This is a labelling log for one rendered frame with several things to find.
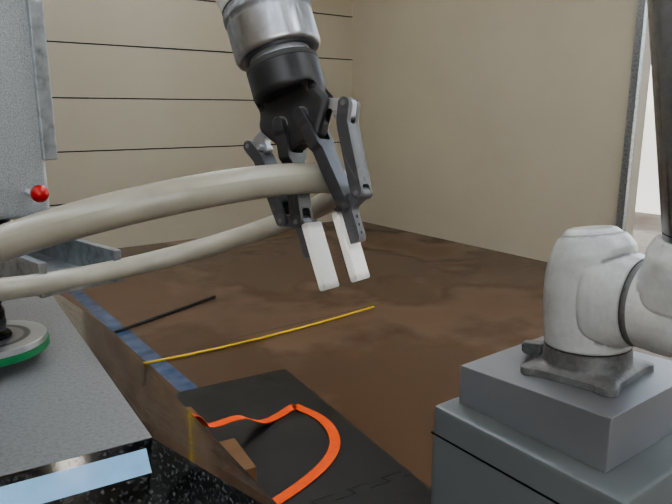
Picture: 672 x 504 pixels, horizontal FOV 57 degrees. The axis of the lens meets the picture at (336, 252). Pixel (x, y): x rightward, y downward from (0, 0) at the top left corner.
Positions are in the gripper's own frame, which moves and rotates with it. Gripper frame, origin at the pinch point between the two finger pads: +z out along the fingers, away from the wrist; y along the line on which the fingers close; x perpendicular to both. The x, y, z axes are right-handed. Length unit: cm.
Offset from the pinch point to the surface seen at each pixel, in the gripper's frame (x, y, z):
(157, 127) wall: -426, 403, -203
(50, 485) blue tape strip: 0, 55, 19
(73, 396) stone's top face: -17, 69, 9
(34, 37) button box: -20, 59, -55
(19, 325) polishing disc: -26, 93, -7
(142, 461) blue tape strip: -11, 49, 21
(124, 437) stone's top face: -11, 52, 17
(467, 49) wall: -570, 112, -187
